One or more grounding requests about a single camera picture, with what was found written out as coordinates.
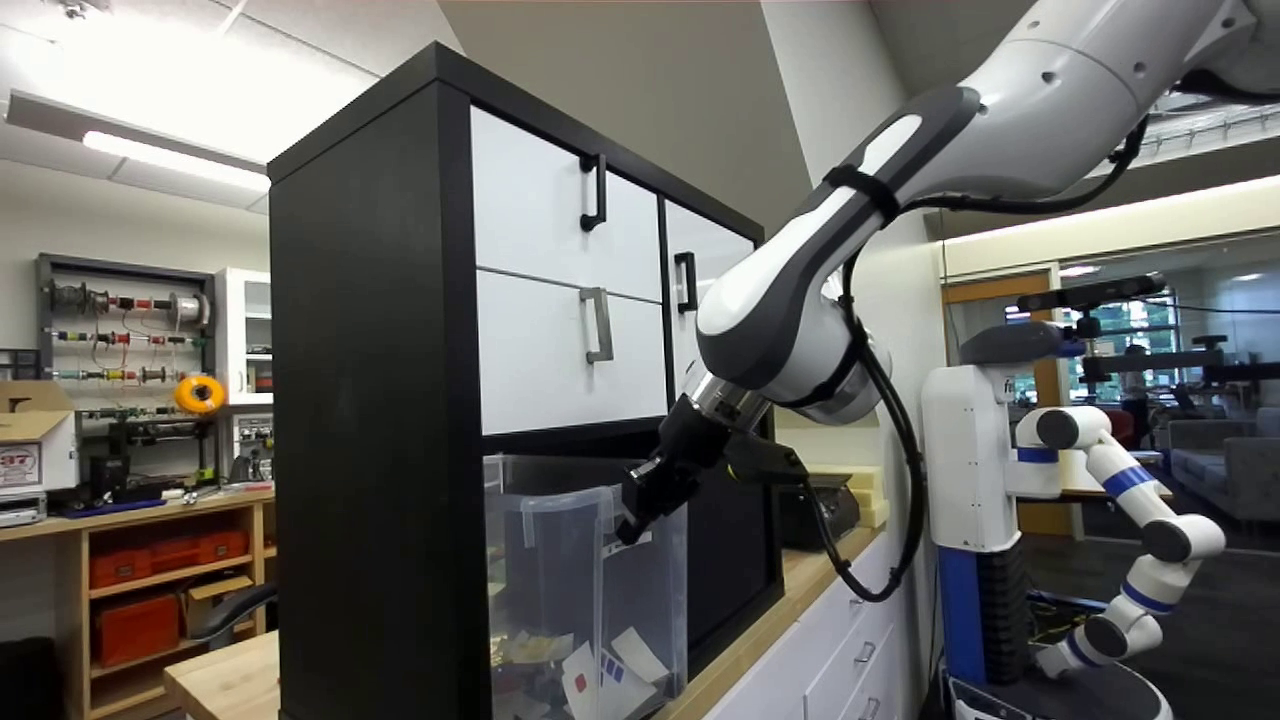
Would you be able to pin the white drawer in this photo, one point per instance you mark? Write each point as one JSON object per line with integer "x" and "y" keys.
{"x": 557, "y": 357}
{"x": 553, "y": 213}
{"x": 699, "y": 256}

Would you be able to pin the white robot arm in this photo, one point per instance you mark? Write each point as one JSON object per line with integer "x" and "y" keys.
{"x": 1054, "y": 98}

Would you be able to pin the clear plastic storage box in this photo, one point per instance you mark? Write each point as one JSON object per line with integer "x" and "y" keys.
{"x": 576, "y": 622}

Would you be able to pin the white lower left drawer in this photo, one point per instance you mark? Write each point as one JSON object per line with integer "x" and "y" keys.
{"x": 557, "y": 357}

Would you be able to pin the yellow tape roll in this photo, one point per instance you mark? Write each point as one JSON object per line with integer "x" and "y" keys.
{"x": 201, "y": 395}

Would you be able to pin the black cabinet with white drawers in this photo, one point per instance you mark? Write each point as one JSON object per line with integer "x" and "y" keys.
{"x": 376, "y": 405}

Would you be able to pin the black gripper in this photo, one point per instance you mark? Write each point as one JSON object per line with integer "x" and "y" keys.
{"x": 699, "y": 443}

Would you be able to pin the wooden workbench with shelves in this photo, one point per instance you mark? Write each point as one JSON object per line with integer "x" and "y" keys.
{"x": 124, "y": 595}

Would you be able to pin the white upper right drawer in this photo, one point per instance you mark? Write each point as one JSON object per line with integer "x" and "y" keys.
{"x": 699, "y": 256}

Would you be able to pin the cardboard box on bench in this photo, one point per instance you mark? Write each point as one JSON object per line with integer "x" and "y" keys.
{"x": 39, "y": 443}

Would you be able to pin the black bin on counter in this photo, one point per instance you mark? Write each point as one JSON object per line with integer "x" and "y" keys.
{"x": 814, "y": 510}

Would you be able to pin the white upper left drawer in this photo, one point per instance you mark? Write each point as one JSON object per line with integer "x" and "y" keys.
{"x": 553, "y": 213}

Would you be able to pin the tool wall rack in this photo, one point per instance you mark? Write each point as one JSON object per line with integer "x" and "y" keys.
{"x": 121, "y": 331}

